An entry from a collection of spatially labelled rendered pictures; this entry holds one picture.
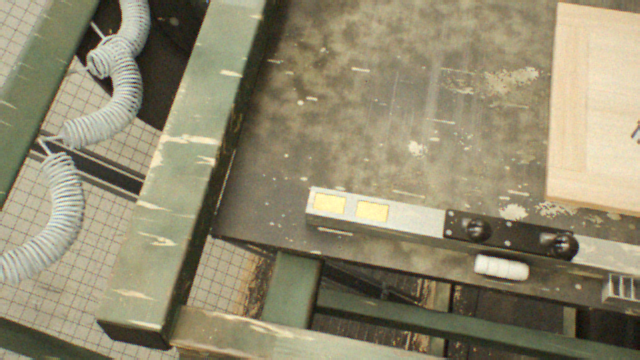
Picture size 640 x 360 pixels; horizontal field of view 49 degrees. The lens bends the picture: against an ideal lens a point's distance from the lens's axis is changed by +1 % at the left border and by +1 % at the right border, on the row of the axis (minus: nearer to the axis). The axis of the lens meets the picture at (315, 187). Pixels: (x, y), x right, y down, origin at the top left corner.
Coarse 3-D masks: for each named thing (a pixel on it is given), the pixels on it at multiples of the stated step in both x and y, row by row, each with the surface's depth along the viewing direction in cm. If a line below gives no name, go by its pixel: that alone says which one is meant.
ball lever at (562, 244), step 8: (544, 240) 109; (552, 240) 100; (560, 240) 99; (568, 240) 98; (576, 240) 99; (552, 248) 100; (560, 248) 98; (568, 248) 98; (576, 248) 98; (560, 256) 99; (568, 256) 98
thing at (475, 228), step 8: (464, 224) 110; (472, 224) 100; (480, 224) 99; (488, 224) 100; (472, 232) 100; (480, 232) 99; (488, 232) 99; (472, 240) 100; (480, 240) 100; (488, 240) 100
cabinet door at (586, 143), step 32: (576, 32) 135; (608, 32) 135; (576, 64) 131; (608, 64) 131; (576, 96) 127; (608, 96) 128; (576, 128) 124; (608, 128) 124; (576, 160) 121; (608, 160) 121; (544, 192) 120; (576, 192) 118; (608, 192) 118
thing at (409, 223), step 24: (312, 192) 115; (336, 192) 115; (312, 216) 114; (336, 216) 113; (408, 216) 113; (432, 216) 113; (408, 240) 115; (432, 240) 113; (456, 240) 111; (600, 240) 111; (528, 264) 113; (552, 264) 111; (576, 264) 110; (600, 264) 109; (624, 264) 109
